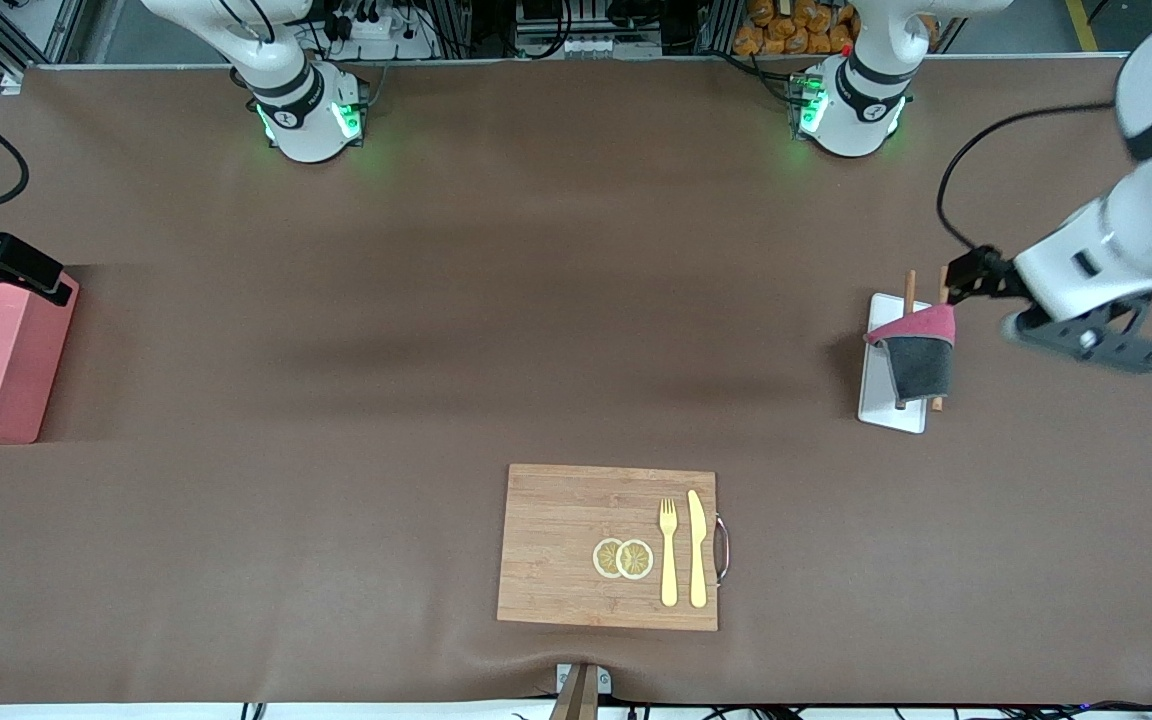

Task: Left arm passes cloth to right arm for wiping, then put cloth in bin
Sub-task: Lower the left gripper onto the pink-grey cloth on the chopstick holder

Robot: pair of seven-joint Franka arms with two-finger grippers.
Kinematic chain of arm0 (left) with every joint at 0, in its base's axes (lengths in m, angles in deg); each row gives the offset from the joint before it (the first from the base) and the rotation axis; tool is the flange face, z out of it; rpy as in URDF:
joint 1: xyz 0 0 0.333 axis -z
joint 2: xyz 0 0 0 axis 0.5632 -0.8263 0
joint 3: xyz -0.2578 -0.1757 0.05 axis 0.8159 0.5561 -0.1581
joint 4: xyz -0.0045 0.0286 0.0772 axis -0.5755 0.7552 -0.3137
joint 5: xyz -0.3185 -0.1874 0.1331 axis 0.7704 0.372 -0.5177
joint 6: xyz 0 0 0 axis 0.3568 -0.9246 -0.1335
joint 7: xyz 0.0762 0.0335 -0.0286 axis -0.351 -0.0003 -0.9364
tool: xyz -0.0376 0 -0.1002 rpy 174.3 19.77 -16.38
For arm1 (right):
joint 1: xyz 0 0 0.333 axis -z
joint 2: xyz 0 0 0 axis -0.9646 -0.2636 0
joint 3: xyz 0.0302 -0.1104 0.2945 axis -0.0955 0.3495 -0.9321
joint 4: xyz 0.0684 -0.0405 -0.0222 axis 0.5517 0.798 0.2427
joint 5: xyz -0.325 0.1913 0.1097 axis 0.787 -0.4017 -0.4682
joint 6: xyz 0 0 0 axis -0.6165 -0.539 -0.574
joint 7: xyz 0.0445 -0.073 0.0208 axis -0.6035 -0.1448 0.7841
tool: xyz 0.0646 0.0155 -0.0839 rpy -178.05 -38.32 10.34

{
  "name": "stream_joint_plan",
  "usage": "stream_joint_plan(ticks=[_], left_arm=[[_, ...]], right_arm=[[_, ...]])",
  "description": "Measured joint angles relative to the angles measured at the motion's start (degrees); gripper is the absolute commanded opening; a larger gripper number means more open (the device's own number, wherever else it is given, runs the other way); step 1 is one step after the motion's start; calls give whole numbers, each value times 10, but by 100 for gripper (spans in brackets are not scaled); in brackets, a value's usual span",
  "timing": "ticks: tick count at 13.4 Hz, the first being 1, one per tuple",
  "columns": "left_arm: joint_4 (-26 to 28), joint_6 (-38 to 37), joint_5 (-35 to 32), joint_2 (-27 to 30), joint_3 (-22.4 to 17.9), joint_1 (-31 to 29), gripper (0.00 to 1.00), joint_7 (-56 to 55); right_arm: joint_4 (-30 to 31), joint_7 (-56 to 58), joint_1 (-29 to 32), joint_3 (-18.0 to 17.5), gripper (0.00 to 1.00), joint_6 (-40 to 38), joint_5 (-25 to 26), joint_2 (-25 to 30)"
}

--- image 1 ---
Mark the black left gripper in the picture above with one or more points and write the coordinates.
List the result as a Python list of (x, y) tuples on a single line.
[(988, 274)]

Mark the pink and grey cloth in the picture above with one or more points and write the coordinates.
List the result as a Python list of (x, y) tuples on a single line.
[(921, 360)]

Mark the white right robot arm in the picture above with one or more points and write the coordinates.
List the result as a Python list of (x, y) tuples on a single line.
[(306, 120)]

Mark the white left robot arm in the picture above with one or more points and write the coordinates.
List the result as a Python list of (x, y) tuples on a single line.
[(1146, 220)]

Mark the white towel rack base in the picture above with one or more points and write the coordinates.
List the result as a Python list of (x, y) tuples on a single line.
[(881, 400)]

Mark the yellow plastic knife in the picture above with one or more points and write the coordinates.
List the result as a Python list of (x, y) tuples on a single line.
[(698, 560)]

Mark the yellow plastic fork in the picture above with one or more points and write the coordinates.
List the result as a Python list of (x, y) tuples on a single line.
[(669, 570)]

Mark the white power strip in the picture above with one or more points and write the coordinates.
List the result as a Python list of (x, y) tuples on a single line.
[(376, 25)]

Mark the lemon slice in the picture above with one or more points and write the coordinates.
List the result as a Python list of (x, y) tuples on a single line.
[(603, 558), (636, 560)]

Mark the bamboo cutting board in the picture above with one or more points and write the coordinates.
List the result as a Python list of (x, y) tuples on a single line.
[(556, 550)]

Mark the metal clamp bracket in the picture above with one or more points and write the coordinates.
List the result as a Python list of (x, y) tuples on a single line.
[(581, 690)]

